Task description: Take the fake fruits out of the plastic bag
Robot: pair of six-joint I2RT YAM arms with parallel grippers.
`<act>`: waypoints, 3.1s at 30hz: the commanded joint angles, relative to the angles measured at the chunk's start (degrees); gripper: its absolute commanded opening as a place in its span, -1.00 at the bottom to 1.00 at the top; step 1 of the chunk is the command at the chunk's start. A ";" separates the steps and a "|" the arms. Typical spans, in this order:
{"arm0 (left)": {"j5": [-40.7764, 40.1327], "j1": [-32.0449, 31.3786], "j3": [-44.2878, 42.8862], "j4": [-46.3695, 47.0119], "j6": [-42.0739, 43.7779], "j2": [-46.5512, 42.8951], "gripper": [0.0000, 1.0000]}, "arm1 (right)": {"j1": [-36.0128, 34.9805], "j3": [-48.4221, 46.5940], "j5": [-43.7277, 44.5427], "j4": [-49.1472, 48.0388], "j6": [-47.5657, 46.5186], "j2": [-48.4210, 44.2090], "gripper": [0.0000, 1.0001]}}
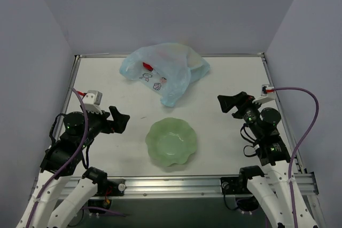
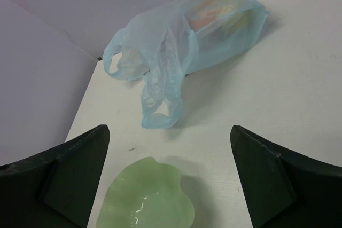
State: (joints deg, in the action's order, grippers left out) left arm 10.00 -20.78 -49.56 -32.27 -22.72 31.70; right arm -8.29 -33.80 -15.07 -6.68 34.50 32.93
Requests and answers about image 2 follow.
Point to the green flower-shaped glass bowl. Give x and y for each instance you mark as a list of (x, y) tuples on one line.
[(146, 194)]

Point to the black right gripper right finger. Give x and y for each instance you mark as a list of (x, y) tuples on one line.
[(283, 188)]

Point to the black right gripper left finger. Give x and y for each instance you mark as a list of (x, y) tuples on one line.
[(57, 187)]

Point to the light blue plastic bag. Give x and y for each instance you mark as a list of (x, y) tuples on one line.
[(163, 45)]

